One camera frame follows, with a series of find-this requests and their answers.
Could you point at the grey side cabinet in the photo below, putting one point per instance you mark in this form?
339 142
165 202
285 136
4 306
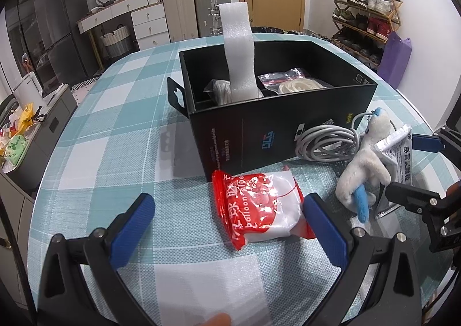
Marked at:
54 128

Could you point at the wooden shoe rack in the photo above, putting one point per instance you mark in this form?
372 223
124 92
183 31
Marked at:
394 9

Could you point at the dark framed glass door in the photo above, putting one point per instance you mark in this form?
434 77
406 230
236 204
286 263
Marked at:
454 113

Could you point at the purple fabric bag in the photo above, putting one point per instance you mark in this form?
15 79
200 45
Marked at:
394 59

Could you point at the white foam sheet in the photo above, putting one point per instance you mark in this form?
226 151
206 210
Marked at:
237 52

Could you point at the green snack packet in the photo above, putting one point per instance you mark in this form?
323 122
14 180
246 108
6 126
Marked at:
12 151

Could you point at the grey drawer unit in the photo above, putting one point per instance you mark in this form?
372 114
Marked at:
14 239

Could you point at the person's left hand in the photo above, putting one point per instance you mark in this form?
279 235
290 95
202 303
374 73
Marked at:
218 320

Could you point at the white desk with drawers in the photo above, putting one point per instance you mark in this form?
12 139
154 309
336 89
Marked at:
147 19

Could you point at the silver suitcase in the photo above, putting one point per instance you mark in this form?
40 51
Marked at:
210 1

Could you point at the woven storage basket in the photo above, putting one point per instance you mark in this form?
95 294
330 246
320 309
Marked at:
115 43

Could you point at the grey refrigerator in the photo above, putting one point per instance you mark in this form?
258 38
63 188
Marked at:
63 30

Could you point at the white kitchen appliance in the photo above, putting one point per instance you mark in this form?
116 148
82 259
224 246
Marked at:
27 86

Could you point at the black cardboard box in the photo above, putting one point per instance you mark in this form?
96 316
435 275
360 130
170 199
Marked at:
252 131

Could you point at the red white plastic packet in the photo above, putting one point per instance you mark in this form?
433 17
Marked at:
259 203

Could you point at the yellow plastic bag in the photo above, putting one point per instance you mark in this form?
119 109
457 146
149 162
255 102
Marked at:
28 115

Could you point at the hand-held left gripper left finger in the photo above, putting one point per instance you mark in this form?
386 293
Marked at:
131 232

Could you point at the dark glass wardrobe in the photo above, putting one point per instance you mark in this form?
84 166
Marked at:
21 30

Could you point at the white blue plush toy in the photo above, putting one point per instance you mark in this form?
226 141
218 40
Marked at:
363 167

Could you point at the beige suitcase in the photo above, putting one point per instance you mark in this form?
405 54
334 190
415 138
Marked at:
178 10

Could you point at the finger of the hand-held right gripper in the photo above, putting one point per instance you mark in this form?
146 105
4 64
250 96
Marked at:
425 142
410 194

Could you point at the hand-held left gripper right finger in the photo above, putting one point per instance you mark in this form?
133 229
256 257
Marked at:
324 232

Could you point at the black white striped rug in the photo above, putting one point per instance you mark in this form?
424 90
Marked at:
84 84

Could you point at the silver medicine sachet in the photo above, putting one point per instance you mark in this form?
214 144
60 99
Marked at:
394 153

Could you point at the black trash bag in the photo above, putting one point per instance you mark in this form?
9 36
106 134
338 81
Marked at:
268 29

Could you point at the black chair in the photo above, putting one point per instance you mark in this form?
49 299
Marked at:
7 106

